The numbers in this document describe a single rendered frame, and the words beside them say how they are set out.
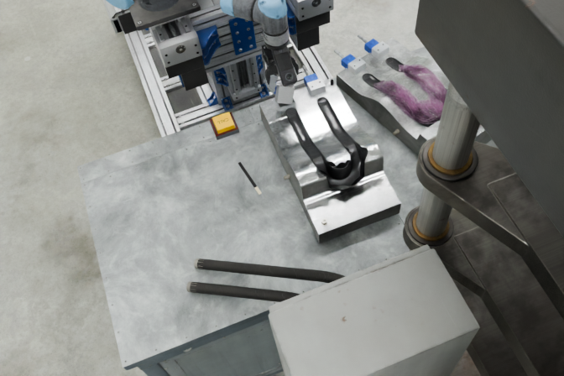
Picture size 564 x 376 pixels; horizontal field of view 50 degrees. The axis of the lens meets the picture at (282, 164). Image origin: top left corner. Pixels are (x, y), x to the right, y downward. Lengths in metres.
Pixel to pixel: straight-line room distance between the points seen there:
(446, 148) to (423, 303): 0.25
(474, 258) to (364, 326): 0.35
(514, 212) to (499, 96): 0.36
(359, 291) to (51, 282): 2.03
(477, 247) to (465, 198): 0.26
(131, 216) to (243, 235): 0.36
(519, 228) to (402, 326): 0.24
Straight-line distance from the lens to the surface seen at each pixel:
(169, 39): 2.10
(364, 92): 2.02
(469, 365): 1.72
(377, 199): 1.79
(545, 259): 1.00
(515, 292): 1.25
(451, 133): 0.96
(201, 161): 1.97
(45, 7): 4.02
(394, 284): 1.02
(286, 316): 0.99
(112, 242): 1.91
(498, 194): 1.04
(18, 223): 3.08
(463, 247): 1.26
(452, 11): 0.75
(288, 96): 1.94
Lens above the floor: 2.41
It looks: 57 degrees down
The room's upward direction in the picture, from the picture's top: 8 degrees counter-clockwise
